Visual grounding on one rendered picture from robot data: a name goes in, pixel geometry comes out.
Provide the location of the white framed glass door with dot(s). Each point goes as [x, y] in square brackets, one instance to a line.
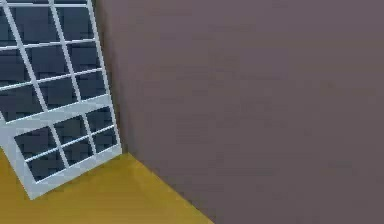
[50, 115]

